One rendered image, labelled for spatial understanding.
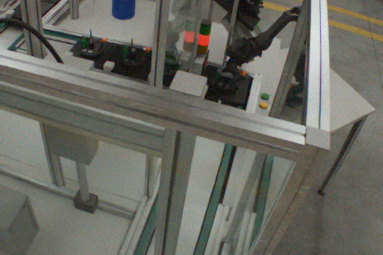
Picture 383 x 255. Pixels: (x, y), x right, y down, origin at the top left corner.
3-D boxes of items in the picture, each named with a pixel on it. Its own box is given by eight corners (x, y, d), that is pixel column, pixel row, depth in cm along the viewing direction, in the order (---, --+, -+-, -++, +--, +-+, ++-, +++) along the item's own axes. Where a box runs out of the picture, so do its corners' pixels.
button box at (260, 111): (269, 103, 217) (272, 94, 213) (265, 130, 202) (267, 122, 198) (256, 100, 218) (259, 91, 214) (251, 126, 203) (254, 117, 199)
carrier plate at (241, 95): (250, 78, 223) (251, 75, 221) (243, 106, 205) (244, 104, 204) (207, 67, 225) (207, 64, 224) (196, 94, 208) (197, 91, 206)
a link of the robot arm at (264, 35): (304, 8, 192) (291, -3, 185) (312, 17, 186) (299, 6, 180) (264, 48, 204) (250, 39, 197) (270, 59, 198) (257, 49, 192)
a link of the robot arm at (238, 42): (262, 37, 198) (248, 26, 191) (269, 47, 193) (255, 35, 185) (246, 53, 202) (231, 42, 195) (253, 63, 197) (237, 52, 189)
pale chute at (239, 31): (254, 51, 235) (261, 48, 232) (247, 63, 226) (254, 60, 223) (228, 11, 226) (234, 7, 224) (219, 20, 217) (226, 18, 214)
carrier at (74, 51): (120, 46, 231) (120, 28, 222) (102, 71, 213) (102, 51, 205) (82, 37, 233) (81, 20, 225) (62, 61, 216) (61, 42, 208)
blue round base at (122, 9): (138, 11, 278) (139, -8, 268) (129, 22, 267) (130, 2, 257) (117, 7, 280) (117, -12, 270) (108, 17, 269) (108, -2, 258)
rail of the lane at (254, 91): (258, 88, 232) (262, 73, 224) (228, 219, 168) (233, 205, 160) (249, 85, 232) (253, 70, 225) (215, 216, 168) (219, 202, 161)
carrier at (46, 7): (55, 6, 257) (54, -11, 249) (36, 24, 240) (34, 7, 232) (25, 1, 260) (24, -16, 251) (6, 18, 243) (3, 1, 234)
